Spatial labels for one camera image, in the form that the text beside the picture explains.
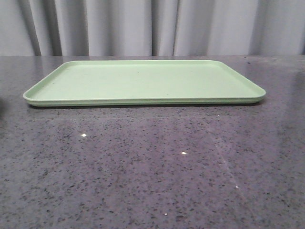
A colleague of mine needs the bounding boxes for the light green plastic tray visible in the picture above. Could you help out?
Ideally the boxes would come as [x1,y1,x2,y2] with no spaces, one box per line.
[23,60,266,107]

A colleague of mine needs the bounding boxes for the grey pleated curtain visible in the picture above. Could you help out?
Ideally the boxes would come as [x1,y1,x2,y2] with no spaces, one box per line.
[0,0,305,56]

